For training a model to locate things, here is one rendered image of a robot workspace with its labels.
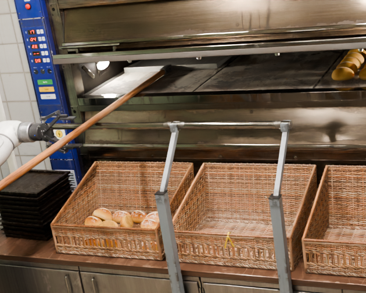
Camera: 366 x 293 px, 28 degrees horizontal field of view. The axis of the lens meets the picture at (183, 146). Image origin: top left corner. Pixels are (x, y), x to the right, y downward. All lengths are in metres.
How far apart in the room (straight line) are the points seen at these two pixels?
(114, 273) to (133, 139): 0.69
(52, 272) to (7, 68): 1.09
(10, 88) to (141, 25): 0.87
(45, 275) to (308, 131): 1.39
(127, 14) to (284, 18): 0.76
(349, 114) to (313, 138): 0.19
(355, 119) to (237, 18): 0.67
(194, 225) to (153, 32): 0.90
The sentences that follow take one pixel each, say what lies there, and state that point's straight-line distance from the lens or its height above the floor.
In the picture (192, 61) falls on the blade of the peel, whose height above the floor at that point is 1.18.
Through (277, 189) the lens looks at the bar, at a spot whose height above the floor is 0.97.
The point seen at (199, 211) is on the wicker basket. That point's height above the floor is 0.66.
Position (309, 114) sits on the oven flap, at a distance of 3.26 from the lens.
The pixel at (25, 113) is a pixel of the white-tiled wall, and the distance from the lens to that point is 3.91.
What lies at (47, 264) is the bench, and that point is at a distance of 3.50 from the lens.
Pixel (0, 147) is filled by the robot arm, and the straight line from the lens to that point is 3.14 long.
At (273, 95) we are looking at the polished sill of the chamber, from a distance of 3.26.
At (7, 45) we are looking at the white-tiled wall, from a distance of 3.84.
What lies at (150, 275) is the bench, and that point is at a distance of 3.23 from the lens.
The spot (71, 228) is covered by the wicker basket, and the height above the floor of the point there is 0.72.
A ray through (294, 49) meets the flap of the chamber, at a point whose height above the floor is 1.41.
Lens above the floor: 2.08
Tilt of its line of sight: 19 degrees down
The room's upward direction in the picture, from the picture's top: 9 degrees counter-clockwise
